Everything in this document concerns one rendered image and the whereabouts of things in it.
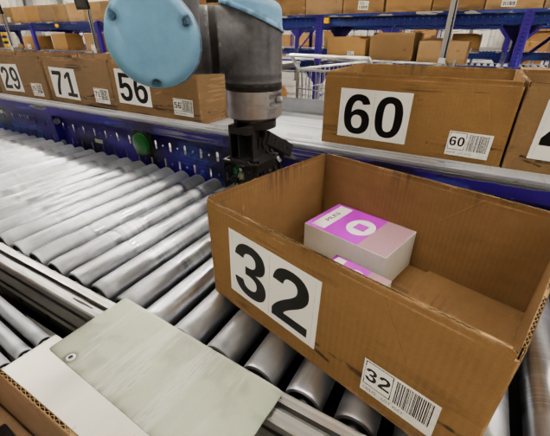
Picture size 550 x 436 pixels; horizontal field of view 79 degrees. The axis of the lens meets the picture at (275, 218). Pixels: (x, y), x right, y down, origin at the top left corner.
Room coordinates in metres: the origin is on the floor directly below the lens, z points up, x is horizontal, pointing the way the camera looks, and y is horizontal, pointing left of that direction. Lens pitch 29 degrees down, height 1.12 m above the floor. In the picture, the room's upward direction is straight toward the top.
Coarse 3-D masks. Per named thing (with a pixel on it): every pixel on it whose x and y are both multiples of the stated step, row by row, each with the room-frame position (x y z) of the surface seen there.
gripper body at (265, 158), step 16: (240, 128) 0.52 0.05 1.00; (256, 128) 0.54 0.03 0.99; (240, 144) 0.53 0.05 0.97; (256, 144) 0.54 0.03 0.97; (224, 160) 0.54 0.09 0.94; (240, 160) 0.53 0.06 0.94; (256, 160) 0.54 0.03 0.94; (272, 160) 0.55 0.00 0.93; (224, 176) 0.54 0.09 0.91; (240, 176) 0.54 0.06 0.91; (256, 176) 0.51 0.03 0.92
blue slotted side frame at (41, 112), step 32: (32, 128) 1.48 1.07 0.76; (96, 128) 1.25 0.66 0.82; (128, 128) 1.12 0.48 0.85; (160, 128) 1.04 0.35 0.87; (160, 160) 1.10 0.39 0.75; (192, 160) 1.02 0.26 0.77; (288, 160) 0.85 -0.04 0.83; (480, 192) 0.61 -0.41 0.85; (512, 192) 0.58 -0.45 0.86; (544, 192) 0.56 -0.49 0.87
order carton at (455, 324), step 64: (256, 192) 0.51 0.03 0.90; (320, 192) 0.63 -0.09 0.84; (384, 192) 0.55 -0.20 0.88; (448, 192) 0.48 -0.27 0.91; (320, 256) 0.29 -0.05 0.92; (448, 256) 0.46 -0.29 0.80; (512, 256) 0.40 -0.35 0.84; (256, 320) 0.37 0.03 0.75; (320, 320) 0.29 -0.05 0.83; (384, 320) 0.24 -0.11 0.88; (448, 320) 0.20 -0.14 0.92; (512, 320) 0.36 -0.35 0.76; (448, 384) 0.19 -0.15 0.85
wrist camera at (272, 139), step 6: (270, 132) 0.57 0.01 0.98; (270, 138) 0.57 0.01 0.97; (276, 138) 0.59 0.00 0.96; (282, 138) 0.61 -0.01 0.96; (270, 144) 0.57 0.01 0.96; (276, 144) 0.59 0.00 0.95; (282, 144) 0.61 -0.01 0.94; (288, 144) 0.63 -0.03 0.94; (276, 150) 0.60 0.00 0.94; (282, 150) 0.61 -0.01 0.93; (288, 150) 0.63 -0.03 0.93; (282, 156) 0.64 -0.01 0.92; (288, 156) 0.64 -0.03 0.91
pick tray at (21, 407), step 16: (0, 384) 0.21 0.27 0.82; (16, 384) 0.19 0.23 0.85; (0, 400) 0.23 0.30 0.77; (16, 400) 0.20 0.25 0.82; (32, 400) 0.18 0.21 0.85; (0, 416) 0.22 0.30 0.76; (16, 416) 0.21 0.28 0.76; (32, 416) 0.19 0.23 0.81; (48, 416) 0.16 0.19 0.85; (16, 432) 0.20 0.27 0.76; (32, 432) 0.20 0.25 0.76; (48, 432) 0.17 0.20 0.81; (64, 432) 0.15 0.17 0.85
